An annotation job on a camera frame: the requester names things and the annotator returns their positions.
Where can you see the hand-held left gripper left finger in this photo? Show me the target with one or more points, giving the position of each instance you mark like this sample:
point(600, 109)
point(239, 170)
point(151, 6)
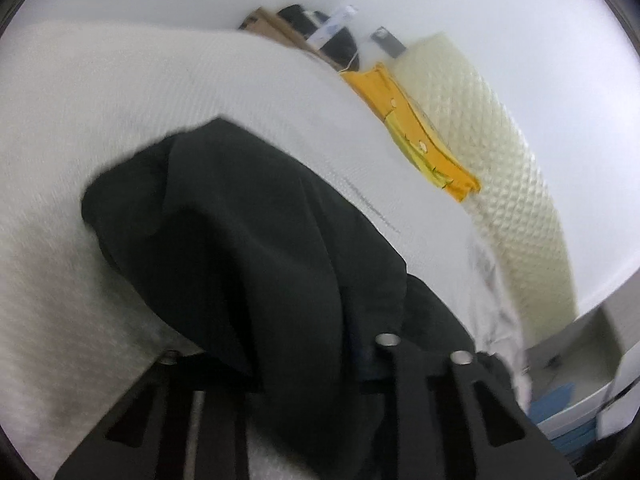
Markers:
point(165, 410)

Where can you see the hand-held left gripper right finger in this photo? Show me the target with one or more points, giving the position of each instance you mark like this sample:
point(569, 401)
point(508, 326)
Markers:
point(440, 410)

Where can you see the black garment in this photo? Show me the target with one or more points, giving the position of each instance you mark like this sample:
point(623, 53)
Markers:
point(260, 270)

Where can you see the blue sheet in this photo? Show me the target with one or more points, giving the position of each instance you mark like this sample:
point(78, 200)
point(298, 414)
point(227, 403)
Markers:
point(552, 400)

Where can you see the white storage box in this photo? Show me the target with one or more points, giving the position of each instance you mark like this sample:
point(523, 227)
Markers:
point(590, 390)

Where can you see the cream quilted mattress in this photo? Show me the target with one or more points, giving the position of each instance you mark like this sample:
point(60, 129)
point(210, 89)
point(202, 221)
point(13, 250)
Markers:
point(495, 160)

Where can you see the white textured bed sheet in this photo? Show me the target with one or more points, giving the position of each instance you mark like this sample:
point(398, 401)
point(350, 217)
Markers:
point(150, 125)

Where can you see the yellow orange cloth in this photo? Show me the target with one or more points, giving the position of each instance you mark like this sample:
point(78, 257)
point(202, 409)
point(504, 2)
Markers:
point(407, 125)

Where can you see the black tag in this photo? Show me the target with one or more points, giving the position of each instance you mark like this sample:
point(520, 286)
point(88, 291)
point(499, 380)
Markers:
point(387, 41)

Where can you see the black bag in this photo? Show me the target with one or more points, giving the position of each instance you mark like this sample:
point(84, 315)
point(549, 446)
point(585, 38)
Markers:
point(325, 35)

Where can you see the brown cardboard box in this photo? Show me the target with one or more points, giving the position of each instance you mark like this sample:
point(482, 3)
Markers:
point(285, 30)

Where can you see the white and blue stick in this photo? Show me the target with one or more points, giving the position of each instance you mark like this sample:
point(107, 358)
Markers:
point(331, 25)

